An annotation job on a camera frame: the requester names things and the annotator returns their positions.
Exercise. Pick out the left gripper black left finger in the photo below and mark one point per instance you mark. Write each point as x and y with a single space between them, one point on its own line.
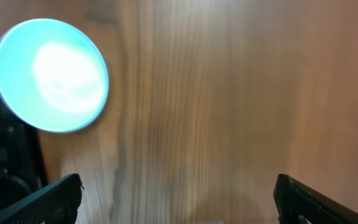
56 203

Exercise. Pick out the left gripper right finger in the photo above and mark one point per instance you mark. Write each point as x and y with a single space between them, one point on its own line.
298 203

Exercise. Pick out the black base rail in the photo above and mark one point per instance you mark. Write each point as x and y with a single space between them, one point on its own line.
22 169

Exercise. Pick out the light blue bowl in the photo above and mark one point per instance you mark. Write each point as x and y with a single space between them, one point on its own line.
52 75

